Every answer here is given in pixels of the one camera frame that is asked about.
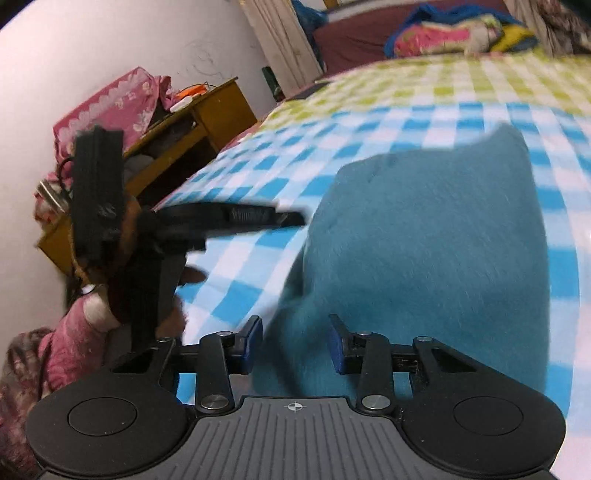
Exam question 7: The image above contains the pink floral quilt pile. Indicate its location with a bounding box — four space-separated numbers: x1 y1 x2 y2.
392 14 504 58

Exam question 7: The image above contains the blue cloth on bed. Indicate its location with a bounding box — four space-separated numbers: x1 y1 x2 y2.
384 4 538 59

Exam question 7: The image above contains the checkered blue green bedsheet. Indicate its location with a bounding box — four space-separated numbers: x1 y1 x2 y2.
167 52 590 479

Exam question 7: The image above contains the left forearm pink sleeve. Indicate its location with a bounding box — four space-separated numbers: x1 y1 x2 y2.
0 292 122 476

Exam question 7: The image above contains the teal fleece sweater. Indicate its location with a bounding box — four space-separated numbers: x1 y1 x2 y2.
252 124 550 397

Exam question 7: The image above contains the blue plastic bag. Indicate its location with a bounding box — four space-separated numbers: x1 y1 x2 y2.
291 0 329 34

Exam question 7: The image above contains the beige left curtain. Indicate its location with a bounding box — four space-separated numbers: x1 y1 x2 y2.
239 0 322 97

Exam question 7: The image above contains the green bottle by curtain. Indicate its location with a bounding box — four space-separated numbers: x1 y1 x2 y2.
262 66 286 102

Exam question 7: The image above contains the orange item on cabinet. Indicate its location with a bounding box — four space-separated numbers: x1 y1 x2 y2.
176 84 207 100

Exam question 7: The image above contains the wooden side cabinet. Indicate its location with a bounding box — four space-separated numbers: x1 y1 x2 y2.
34 78 257 274

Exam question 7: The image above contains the maroon headboard sofa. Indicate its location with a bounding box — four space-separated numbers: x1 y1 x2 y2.
314 1 512 75

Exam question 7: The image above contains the beige right curtain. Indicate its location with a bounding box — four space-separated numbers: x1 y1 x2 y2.
504 0 590 57

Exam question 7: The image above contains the left hand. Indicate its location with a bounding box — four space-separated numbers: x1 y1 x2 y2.
71 192 206 344

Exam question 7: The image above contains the beige curtain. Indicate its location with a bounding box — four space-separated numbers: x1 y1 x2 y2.
504 0 590 57
239 0 322 97

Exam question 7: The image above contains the pink floral bag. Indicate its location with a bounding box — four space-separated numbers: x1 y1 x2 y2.
53 67 174 164

